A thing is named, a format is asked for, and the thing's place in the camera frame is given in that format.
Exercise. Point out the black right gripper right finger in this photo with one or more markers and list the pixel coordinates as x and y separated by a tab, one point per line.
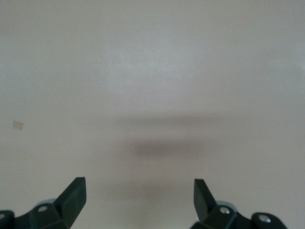
214	217

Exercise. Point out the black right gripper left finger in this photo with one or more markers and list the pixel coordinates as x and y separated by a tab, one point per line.
62	212

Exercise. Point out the small brown tape patch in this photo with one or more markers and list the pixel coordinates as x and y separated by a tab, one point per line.
18	125

